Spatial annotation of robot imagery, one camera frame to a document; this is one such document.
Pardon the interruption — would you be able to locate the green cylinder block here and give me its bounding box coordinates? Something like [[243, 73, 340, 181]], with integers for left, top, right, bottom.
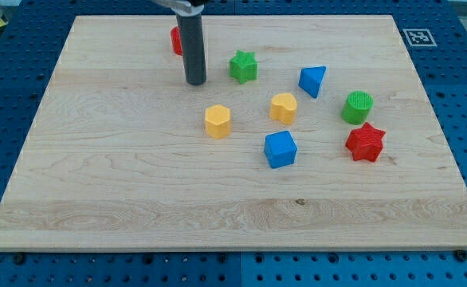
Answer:
[[341, 91, 374, 125]]

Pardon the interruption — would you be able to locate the yellow heart block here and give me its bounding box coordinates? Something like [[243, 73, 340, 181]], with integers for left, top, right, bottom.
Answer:
[[269, 92, 297, 125]]

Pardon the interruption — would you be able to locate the grey cylindrical pointer rod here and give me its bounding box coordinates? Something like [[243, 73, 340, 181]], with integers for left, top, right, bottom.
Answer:
[[176, 14, 206, 85]]

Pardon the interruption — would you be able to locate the green star block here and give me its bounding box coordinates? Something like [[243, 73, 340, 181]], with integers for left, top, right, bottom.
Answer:
[[229, 50, 258, 84]]

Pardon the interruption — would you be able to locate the yellow hexagon block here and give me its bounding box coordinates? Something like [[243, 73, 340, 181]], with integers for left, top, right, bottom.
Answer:
[[205, 104, 231, 139]]

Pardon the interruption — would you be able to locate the blue cube block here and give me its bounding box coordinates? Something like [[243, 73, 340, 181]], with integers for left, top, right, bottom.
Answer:
[[264, 131, 297, 169]]

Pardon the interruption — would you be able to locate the red star block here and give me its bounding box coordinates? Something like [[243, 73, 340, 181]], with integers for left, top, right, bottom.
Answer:
[[345, 122, 386, 162]]

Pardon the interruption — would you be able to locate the light wooden board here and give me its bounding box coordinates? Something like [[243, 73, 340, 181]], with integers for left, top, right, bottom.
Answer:
[[0, 15, 467, 253]]

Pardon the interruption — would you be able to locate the white fiducial marker tag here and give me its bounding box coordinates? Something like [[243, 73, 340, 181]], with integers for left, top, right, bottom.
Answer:
[[402, 28, 437, 47]]

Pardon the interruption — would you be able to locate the blue triangular prism block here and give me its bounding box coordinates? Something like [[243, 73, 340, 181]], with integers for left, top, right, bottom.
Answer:
[[298, 66, 327, 98]]

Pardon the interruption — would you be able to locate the red cylinder block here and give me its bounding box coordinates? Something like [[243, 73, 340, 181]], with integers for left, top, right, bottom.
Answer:
[[170, 26, 182, 56]]

